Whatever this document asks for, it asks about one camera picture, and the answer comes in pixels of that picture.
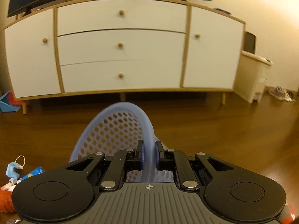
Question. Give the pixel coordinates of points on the pink sneaker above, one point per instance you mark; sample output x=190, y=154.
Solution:
x=277, y=92

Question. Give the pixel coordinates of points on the cream pedal trash bin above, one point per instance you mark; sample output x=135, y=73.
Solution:
x=252, y=74

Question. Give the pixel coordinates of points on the blue dustpan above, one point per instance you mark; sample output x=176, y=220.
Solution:
x=8, y=104

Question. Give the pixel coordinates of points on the black panel behind bin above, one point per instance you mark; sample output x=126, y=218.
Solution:
x=249, y=42

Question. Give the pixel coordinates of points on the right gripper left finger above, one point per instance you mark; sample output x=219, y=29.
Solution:
x=120, y=164

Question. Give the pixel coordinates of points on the blue toothpaste box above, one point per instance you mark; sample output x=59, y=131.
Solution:
x=35, y=172

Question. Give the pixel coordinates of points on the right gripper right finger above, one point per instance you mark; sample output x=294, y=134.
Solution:
x=173, y=166

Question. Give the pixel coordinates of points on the blue face mask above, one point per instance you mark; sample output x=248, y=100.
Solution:
x=13, y=168

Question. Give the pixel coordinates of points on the white wooden sideboard cabinet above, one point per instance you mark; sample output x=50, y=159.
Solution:
x=85, y=47

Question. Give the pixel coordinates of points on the white sneaker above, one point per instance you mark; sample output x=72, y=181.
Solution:
x=289, y=96

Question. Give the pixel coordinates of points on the lavender perforated plastic basket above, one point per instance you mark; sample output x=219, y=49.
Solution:
x=119, y=127

